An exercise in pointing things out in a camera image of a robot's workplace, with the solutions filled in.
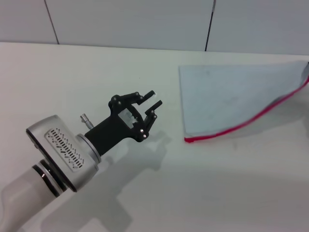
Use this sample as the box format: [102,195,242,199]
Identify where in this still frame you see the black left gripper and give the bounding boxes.
[80,90,163,156]

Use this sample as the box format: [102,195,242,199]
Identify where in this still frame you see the clear document bag red zipper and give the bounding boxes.
[178,60,309,144]

